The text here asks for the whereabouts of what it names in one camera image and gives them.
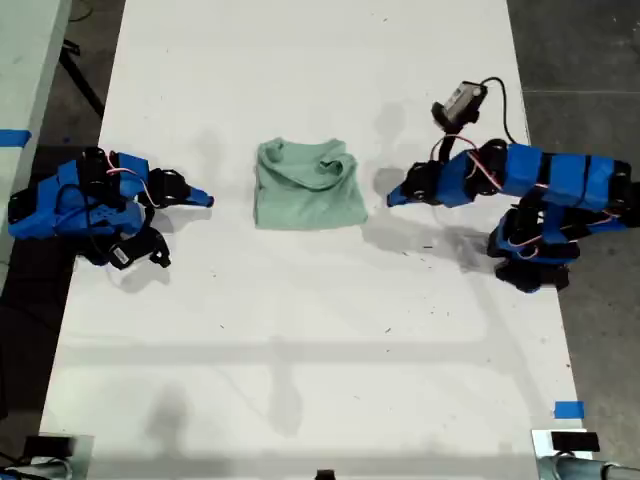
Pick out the thin green cable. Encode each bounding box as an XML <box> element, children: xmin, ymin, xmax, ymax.
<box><xmin>68</xmin><ymin>0</ymin><xmax>95</xmax><ymax>23</ymax></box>

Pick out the black camera stalk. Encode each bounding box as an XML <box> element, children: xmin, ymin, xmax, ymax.
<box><xmin>139</xmin><ymin>203</ymin><xmax>164</xmax><ymax>239</ymax></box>
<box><xmin>437</xmin><ymin>125</ymin><xmax>466</xmax><ymax>164</ymax></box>

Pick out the grey and black camera box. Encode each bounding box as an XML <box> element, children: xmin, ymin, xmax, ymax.
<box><xmin>431</xmin><ymin>79</ymin><xmax>489</xmax><ymax>134</ymax></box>

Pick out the pale green T-shirt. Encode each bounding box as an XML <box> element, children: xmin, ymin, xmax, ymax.
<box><xmin>253</xmin><ymin>138</ymin><xmax>370</xmax><ymax>232</ymax></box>

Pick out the black camera box with label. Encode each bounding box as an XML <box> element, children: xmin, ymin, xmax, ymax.
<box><xmin>108</xmin><ymin>229</ymin><xmax>172</xmax><ymax>271</ymax></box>

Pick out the black camera cable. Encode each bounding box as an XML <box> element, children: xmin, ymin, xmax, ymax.
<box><xmin>478</xmin><ymin>76</ymin><xmax>519</xmax><ymax>146</ymax></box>

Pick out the black stand leg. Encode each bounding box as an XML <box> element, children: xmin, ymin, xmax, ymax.
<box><xmin>58</xmin><ymin>42</ymin><xmax>107</xmax><ymax>120</ymax></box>

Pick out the small black box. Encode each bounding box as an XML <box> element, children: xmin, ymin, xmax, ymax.
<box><xmin>550</xmin><ymin>432</ymin><xmax>600</xmax><ymax>454</ymax></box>
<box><xmin>23</xmin><ymin>435</ymin><xmax>76</xmax><ymax>459</ymax></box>

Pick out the white side table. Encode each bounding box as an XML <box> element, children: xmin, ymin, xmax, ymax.
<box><xmin>0</xmin><ymin>0</ymin><xmax>74</xmax><ymax>281</ymax></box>

